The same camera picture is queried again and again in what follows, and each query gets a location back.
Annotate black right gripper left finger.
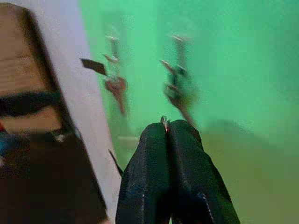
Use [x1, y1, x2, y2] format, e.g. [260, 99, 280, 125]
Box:
[115, 122, 172, 224]

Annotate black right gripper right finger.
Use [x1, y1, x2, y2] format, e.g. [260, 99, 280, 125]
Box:
[167, 119, 241, 224]

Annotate keys with red tag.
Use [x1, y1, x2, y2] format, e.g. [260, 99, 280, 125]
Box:
[160, 115, 171, 133]

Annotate wooden furniture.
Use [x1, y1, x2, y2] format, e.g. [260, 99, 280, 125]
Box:
[0, 2, 71, 131]

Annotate silver double wall hook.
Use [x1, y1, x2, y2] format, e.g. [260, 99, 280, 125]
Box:
[159, 34, 195, 75]
[103, 34, 120, 64]

